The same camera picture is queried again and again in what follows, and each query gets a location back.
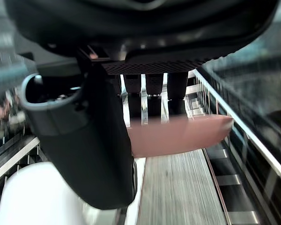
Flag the white bowl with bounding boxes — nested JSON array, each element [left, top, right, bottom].
[[0, 157, 147, 225]]

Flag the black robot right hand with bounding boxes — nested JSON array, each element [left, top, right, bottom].
[[3, 0, 279, 210]]

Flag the pink cup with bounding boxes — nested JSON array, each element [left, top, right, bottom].
[[127, 114, 234, 158]]

